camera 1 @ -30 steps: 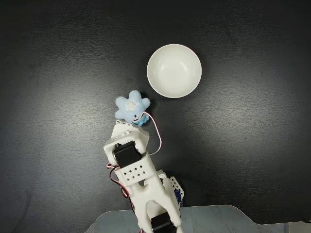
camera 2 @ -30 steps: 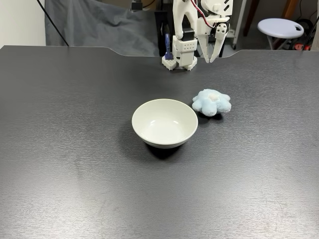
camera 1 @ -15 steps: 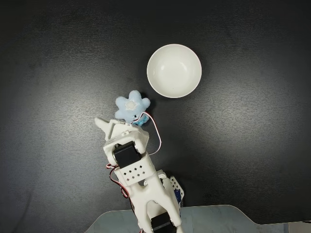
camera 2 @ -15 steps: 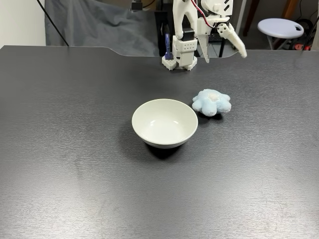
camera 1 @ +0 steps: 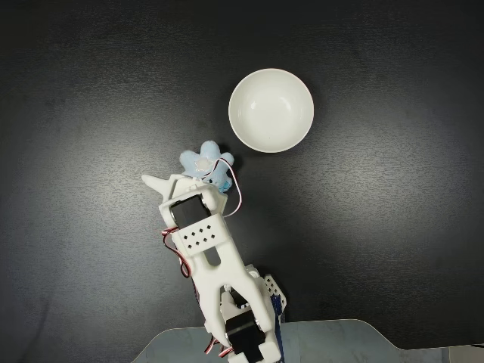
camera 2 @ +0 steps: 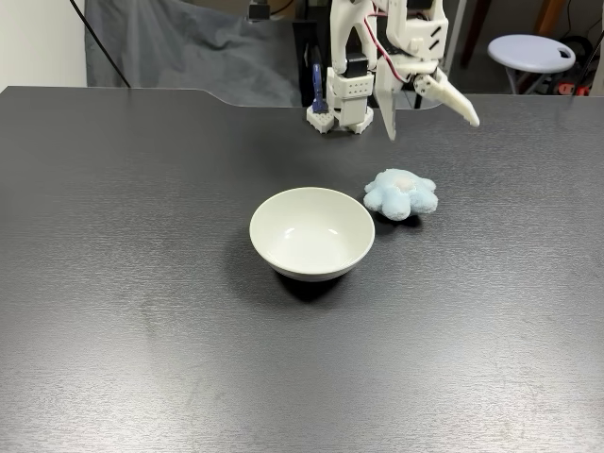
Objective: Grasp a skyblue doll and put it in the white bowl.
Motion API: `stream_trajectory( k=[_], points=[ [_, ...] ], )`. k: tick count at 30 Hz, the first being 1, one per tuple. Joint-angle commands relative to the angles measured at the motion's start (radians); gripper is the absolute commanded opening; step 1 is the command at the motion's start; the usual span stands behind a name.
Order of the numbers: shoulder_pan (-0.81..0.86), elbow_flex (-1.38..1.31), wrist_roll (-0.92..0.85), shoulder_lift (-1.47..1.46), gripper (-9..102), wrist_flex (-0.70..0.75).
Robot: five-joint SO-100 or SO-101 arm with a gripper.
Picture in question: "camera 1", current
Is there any skyblue plush doll keychain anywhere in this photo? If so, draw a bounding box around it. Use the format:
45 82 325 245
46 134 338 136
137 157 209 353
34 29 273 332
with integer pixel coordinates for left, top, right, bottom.
178 140 236 196

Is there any white bowl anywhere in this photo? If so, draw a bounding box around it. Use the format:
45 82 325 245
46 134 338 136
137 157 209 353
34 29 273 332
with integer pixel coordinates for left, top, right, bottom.
228 67 315 154

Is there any blue circuit board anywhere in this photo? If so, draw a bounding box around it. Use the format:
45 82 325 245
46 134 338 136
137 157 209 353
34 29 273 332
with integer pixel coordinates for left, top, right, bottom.
271 293 289 363

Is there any grey fabric sheet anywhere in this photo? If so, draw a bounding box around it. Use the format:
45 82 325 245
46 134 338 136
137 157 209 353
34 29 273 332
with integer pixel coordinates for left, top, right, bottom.
130 318 484 363

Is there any red black white cable bundle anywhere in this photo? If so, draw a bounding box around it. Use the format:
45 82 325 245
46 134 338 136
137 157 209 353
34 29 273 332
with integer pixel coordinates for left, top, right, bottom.
157 225 235 360

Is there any white red servo cable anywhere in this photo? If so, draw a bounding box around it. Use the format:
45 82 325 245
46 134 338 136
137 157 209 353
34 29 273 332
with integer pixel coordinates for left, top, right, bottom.
206 157 244 219

